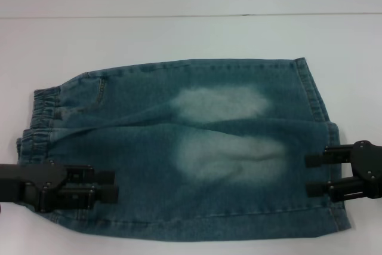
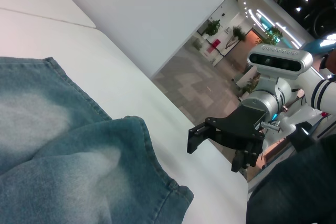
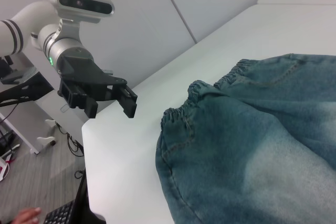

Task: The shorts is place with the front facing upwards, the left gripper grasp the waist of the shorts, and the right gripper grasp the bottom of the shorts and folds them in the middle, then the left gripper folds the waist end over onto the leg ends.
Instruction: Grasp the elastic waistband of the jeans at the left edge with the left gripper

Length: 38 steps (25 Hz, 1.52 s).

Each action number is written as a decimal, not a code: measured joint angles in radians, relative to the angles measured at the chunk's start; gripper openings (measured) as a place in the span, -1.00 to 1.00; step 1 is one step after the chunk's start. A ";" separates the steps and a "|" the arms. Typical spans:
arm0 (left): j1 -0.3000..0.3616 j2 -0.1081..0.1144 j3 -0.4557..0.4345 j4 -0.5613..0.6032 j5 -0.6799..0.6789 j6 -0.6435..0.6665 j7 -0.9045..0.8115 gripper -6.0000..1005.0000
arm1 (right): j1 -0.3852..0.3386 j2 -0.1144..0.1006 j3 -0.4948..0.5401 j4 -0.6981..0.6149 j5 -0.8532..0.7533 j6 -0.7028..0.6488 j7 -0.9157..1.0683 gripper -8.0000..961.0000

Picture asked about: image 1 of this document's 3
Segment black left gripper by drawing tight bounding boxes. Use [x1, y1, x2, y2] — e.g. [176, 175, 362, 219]
[0, 162, 119, 213]

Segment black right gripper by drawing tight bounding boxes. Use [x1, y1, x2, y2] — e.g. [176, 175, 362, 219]
[304, 140, 382, 202]

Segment blue denim shorts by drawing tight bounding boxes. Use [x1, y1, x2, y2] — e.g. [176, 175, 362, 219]
[16, 57, 352, 245]

